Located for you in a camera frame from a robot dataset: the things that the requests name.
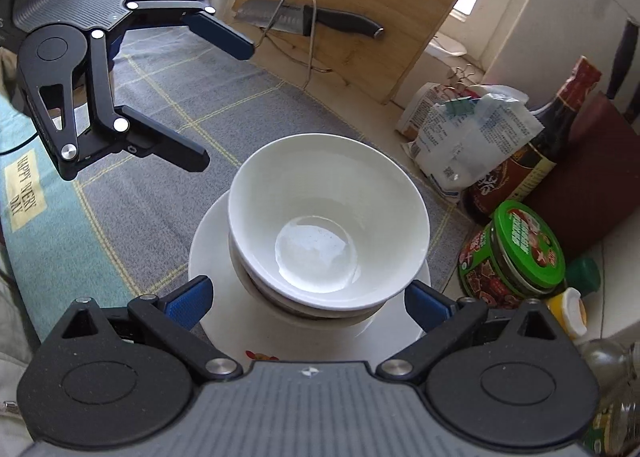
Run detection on large white fruit-pattern plate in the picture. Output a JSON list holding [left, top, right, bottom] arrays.
[[188, 195, 424, 368]]

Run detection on white bowl pink flowers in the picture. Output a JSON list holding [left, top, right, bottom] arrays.
[[228, 133, 430, 311]]

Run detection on grey teal checked cloth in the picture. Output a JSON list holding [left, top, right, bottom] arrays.
[[0, 26, 476, 343]]

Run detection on green-lid sauce jar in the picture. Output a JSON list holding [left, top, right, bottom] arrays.
[[458, 200, 566, 310]]

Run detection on dark soy sauce bottle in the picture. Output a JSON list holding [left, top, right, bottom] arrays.
[[462, 57, 601, 225]]

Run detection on yellow-lid spice jar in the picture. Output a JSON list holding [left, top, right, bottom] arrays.
[[546, 287, 588, 340]]

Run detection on green-cap small jar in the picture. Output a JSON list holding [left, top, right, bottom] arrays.
[[565, 257, 601, 297]]

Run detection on white plastic food bag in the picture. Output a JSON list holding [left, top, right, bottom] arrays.
[[396, 82, 544, 202]]

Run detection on dark red knife block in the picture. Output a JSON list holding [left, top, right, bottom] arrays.
[[524, 93, 639, 260]]

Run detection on black-handled santoku knife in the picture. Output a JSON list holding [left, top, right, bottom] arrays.
[[235, 0, 384, 40]]

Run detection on metal wire rack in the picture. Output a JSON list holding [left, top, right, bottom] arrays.
[[256, 0, 331, 93]]

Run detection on black cable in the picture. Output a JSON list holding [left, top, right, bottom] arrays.
[[0, 130, 39, 156]]

